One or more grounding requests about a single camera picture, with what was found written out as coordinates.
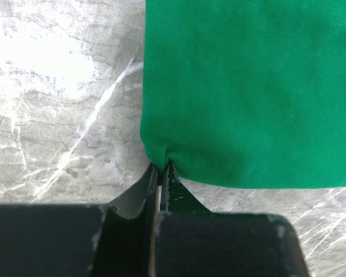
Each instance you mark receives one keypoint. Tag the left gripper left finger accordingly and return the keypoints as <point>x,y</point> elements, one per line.
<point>110,239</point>

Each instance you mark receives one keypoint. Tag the green t-shirt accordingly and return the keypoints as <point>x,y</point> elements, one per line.
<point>247,94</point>

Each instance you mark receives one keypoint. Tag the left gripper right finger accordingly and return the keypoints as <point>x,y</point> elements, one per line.
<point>191,240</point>

